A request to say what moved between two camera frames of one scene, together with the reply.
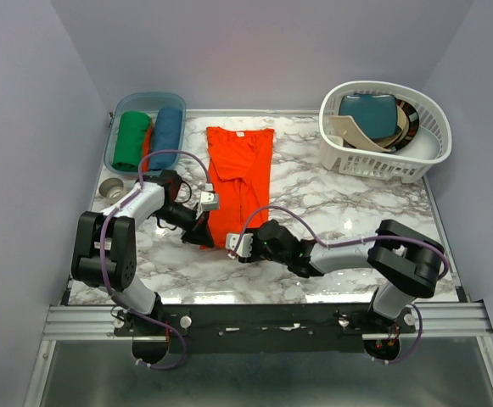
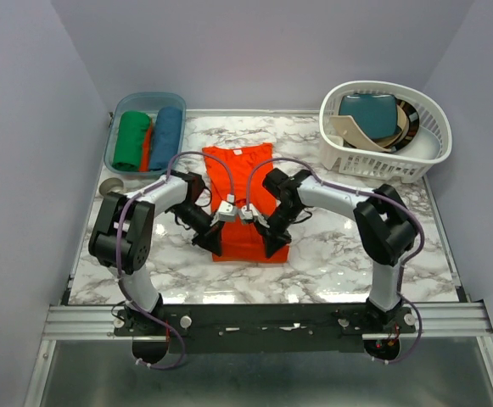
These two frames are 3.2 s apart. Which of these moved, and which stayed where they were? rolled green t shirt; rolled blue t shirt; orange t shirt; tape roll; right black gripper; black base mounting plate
Moved: right black gripper; orange t shirt
Stayed: rolled blue t shirt; tape roll; black base mounting plate; rolled green t shirt
